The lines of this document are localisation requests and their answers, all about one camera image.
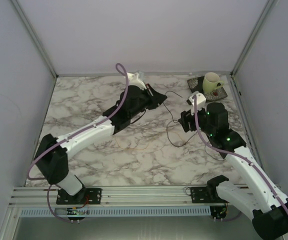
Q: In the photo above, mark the aluminium front rail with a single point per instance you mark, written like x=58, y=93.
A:
x=111, y=196

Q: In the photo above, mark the dark floral square plate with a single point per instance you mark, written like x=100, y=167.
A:
x=196, y=85

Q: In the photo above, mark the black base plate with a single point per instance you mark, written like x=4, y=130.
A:
x=91, y=195
x=205, y=194

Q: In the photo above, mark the left aluminium corner post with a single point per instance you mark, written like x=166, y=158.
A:
x=34, y=37

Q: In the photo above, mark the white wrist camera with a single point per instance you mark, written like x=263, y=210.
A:
x=134, y=80
x=200, y=99

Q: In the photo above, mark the left controller board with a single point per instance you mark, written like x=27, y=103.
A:
x=76, y=214

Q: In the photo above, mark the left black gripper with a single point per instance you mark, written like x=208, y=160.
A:
x=156, y=98

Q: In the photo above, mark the controller board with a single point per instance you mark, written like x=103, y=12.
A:
x=76, y=214
x=218, y=213

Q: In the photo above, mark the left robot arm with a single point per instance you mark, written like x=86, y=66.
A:
x=53, y=153

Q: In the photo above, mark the grey slotted cable duct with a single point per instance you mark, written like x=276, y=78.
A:
x=141, y=211

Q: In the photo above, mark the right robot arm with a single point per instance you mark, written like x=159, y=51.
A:
x=267, y=208

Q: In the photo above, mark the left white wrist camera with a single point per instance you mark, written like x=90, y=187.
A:
x=134, y=80

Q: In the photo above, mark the light green mug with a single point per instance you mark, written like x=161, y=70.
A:
x=211, y=82

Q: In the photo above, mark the aluminium corner post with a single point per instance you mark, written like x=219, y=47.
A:
x=269, y=6
x=34, y=37

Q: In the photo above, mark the right controller board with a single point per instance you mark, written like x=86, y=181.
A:
x=218, y=213

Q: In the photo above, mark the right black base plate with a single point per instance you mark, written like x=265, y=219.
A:
x=205, y=194

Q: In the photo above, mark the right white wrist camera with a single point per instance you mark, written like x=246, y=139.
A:
x=200, y=99

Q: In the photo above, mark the right aluminium corner post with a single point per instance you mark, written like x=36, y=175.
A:
x=269, y=6

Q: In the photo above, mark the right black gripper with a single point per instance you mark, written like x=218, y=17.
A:
x=187, y=116

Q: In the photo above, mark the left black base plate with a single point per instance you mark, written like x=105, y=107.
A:
x=91, y=195

